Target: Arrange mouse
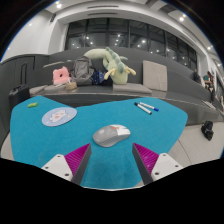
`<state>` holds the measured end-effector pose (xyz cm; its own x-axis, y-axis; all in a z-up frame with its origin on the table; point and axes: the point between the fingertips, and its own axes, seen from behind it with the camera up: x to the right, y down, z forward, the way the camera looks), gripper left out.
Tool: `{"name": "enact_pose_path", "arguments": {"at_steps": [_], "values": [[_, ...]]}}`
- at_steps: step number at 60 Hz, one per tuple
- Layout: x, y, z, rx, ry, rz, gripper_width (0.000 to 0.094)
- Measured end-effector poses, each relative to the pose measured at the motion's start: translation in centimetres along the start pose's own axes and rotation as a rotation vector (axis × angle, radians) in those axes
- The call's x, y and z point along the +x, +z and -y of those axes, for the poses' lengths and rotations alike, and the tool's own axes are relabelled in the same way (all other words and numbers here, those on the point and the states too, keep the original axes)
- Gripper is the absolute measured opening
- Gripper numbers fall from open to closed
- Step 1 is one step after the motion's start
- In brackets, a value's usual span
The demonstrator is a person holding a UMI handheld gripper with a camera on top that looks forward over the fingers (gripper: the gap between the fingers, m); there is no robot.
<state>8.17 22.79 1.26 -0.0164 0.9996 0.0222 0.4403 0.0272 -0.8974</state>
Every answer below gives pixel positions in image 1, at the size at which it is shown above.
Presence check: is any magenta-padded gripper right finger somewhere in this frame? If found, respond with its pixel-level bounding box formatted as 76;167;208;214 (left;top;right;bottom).
131;142;184;186

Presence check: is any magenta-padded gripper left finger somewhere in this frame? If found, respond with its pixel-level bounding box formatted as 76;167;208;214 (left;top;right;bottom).
41;143;93;186

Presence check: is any grey and white computer mouse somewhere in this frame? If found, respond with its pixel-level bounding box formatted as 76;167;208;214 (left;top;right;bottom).
92;124;132;148

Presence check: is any round light blue mouse pad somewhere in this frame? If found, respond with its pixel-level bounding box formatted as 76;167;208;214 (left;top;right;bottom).
41;106;78;128

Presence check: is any black bag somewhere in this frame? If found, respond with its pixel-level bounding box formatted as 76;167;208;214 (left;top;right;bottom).
200;120;215;141

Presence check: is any white marker with blue cap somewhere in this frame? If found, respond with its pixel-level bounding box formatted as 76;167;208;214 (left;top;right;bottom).
139;101;160;112

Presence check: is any grey flat seat cushion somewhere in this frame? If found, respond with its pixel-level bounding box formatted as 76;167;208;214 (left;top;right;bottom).
29;84;49;97
112;82;153;95
43;83;68;94

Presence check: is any small tan pouch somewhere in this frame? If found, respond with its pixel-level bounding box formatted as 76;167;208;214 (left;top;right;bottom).
65;81;78;91

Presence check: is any black suitcase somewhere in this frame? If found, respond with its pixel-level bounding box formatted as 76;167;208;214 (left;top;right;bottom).
8;62;31;109

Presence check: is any pink plush cushion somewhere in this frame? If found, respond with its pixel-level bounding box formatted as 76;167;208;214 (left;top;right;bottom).
52;66;71;86

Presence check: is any beige upright seat cushion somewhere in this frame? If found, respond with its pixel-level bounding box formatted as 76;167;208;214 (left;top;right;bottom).
142;60;169;92

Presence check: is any person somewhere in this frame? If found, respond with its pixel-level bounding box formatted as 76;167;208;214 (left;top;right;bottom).
203;70;216;92
192;68;202;84

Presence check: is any dark blue patterned cloth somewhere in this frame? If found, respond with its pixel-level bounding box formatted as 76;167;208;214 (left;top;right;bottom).
91;69;113;86

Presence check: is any grey backpack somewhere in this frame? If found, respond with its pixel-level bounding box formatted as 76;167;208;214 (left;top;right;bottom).
69;55;96;87

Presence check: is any green plush dragon toy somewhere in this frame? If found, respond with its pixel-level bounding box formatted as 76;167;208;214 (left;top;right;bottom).
83;46;137;85

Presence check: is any dark glass window front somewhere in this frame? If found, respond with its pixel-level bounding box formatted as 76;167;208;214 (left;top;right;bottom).
64;18;198;71

